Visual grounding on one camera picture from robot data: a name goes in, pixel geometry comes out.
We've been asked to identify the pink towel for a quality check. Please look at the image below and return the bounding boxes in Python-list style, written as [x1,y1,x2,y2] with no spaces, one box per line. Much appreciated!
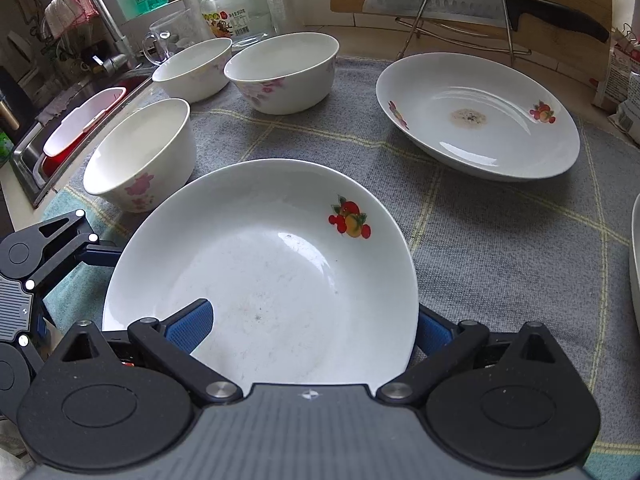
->
[45,0,101,28]

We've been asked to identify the steel sink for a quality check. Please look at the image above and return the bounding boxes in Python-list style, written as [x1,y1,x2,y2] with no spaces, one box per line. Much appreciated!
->
[10,72,151,208]

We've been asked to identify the glass jar green lid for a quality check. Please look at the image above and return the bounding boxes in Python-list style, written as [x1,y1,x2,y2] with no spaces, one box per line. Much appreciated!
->
[201,0,275,46]

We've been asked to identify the wide white bowl floral print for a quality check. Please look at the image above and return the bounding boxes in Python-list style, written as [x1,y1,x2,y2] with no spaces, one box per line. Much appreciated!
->
[223,33,340,115]

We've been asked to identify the white printed food bag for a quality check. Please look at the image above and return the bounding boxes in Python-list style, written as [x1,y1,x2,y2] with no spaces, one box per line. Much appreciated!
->
[592,25,640,111]

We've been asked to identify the cleaver knife black handle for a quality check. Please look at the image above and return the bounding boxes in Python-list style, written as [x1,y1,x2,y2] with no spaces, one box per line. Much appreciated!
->
[362,0,611,43]

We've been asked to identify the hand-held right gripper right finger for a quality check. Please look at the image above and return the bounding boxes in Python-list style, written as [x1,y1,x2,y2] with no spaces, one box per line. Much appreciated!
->
[375,304,573,406]

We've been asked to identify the white bowl pink flower print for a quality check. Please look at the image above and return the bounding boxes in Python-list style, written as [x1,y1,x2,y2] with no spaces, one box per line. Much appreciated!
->
[151,37,233,103]
[83,98,197,213]

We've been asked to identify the steel faucet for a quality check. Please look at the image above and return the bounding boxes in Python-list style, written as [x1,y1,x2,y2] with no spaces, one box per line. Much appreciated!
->
[75,0,138,75]

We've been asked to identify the metal wire rack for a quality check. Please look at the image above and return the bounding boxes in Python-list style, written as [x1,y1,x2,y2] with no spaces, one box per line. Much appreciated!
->
[396,0,532,67]

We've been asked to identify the white plastic bag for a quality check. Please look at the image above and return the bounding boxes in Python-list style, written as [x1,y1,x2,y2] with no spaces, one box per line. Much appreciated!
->
[607,100,640,150]

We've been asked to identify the grey checked mat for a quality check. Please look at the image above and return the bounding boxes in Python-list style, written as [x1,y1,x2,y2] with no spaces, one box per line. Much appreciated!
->
[37,55,640,411]

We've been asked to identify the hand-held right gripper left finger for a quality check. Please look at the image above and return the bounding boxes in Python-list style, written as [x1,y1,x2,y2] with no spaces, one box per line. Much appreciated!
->
[47,299,243,406]

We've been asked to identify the clear glass mug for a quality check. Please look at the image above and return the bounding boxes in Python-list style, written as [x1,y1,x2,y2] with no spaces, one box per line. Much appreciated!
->
[142,10,201,66]

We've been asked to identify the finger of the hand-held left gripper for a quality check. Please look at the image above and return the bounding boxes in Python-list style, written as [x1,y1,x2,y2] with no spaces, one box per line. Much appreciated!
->
[22,208,124,295]
[17,300,58,378]

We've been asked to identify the red white basin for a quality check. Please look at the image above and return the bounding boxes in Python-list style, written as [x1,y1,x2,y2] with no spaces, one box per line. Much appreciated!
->
[42,87,126,171]

